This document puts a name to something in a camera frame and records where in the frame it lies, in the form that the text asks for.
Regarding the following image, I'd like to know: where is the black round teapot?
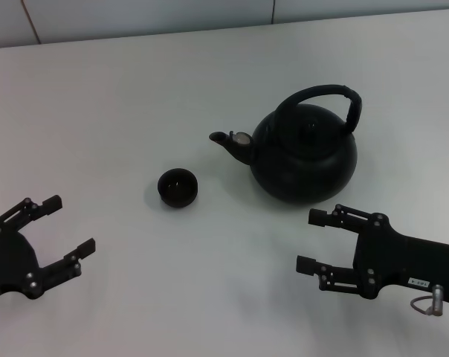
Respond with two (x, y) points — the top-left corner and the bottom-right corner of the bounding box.
(208, 84), (363, 205)

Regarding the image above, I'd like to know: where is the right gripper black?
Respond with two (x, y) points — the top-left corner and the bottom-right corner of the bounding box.
(295, 203), (449, 308)

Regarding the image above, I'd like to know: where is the right gripper silver cable plug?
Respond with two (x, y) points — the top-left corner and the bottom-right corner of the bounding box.
(409, 284), (445, 317)

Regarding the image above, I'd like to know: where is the small dark teacup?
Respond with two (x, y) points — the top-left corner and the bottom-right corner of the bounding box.
(157, 167), (200, 208)

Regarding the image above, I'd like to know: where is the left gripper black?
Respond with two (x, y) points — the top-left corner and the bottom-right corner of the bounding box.
(0, 194), (97, 304)

